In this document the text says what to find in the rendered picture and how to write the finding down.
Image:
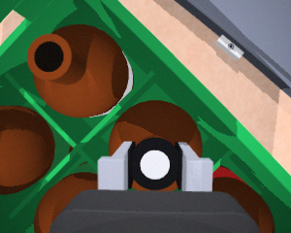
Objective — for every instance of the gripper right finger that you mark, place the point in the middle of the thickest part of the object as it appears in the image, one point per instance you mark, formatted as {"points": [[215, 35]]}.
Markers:
{"points": [[194, 173]]}

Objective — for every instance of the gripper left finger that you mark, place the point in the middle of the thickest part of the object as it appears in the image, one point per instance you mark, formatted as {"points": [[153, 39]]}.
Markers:
{"points": [[115, 172]]}

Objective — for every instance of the dark grey tray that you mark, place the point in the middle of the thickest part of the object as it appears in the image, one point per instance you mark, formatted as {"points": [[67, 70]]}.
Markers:
{"points": [[261, 25]]}

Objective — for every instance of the green plastic crate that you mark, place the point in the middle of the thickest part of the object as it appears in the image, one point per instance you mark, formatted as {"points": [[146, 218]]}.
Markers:
{"points": [[158, 75]]}

